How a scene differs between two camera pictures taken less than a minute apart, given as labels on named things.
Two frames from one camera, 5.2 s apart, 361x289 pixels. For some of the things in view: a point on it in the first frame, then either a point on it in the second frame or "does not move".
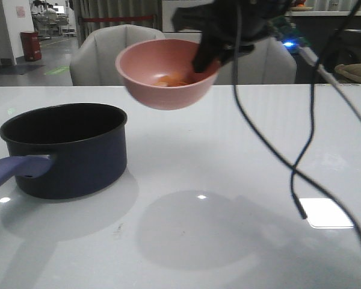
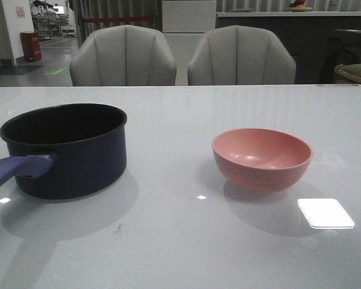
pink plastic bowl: [160, 73] to [260, 159]
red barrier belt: [99, 19] does not move
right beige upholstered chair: [271, 62] does not move
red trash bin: [31, 46] does not move
